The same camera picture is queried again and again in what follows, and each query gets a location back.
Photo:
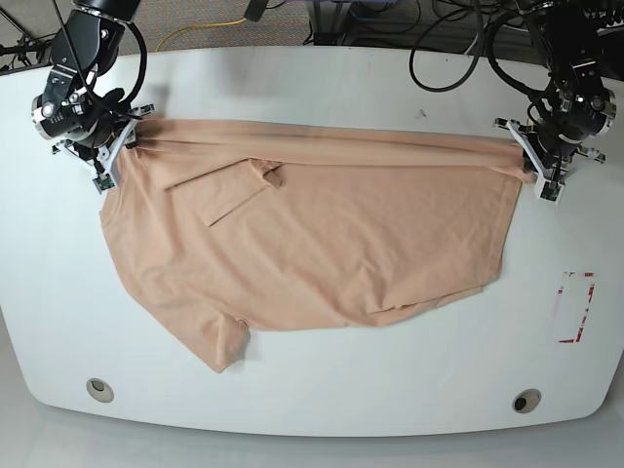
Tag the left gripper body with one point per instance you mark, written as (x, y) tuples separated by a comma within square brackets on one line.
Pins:
[(576, 104)]

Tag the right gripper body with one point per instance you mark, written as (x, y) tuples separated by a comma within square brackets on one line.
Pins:
[(70, 109)]

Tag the peach T-shirt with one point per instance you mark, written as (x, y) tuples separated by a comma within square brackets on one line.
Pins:
[(218, 228)]

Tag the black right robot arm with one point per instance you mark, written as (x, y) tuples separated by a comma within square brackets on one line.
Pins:
[(85, 48)]

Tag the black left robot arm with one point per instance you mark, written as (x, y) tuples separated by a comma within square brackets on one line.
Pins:
[(562, 33)]

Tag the red tape rectangle marking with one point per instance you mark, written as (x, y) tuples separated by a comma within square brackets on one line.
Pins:
[(572, 306)]

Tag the left table grommet hole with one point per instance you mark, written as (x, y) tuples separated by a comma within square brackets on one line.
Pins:
[(100, 391)]

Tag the table grommet hole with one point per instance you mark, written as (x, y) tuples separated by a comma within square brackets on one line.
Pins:
[(526, 401), (100, 391)]

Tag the right table grommet hole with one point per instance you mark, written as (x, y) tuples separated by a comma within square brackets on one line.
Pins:
[(526, 401)]

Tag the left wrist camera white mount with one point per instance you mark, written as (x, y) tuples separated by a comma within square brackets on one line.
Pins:
[(553, 159)]

